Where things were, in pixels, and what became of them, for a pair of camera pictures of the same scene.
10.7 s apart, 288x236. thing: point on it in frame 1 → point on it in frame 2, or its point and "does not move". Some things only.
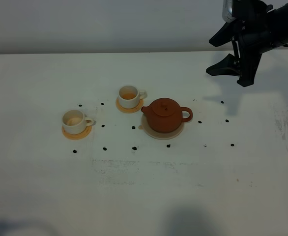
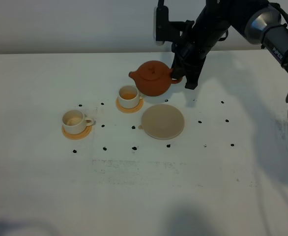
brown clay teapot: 165,115 → 154,78
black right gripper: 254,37 → 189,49
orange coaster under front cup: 77,136 does not move
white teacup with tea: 129,96 does not move
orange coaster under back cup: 129,110 does not move
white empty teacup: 74,122 does not move
